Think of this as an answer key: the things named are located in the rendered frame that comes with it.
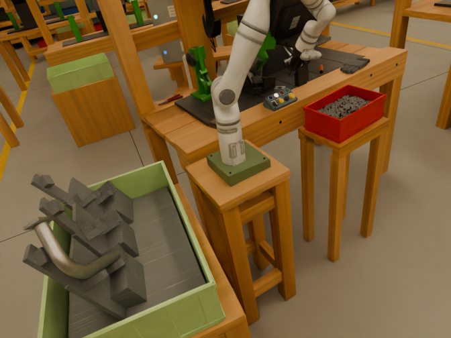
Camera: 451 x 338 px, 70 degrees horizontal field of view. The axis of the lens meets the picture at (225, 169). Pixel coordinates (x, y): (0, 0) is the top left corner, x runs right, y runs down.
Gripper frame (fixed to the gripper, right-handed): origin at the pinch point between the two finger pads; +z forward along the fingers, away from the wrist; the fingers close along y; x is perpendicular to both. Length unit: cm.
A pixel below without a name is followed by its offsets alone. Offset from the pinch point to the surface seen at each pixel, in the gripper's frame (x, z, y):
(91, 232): 56, -4, 90
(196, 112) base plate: -12, 35, 37
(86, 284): 71, -11, 92
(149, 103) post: -32, 49, 58
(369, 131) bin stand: 32.5, 7.4, -29.5
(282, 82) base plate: -20.3, 28.4, -14.8
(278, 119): 9.6, 20.7, 2.6
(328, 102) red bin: 10.0, 12.3, -21.6
